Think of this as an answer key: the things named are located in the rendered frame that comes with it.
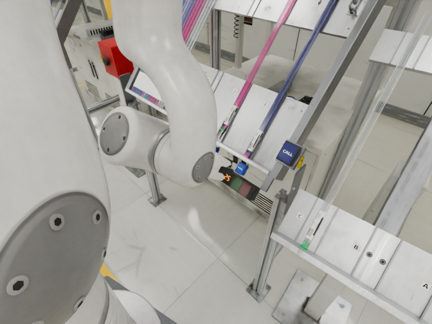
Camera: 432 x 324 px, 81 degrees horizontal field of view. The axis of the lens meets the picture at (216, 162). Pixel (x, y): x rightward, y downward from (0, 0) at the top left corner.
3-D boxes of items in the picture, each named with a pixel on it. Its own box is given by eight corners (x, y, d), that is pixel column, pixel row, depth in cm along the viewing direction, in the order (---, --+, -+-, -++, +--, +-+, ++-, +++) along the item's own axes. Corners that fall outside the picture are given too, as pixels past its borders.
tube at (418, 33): (307, 249, 50) (306, 249, 49) (301, 245, 51) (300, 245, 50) (431, 17, 49) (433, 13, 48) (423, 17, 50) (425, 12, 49)
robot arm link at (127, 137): (204, 136, 43) (166, 123, 48) (147, 112, 32) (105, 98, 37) (187, 182, 44) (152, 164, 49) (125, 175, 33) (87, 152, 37)
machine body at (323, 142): (288, 244, 130) (322, 150, 88) (194, 176, 165) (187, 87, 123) (342, 177, 164) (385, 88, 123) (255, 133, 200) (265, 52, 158)
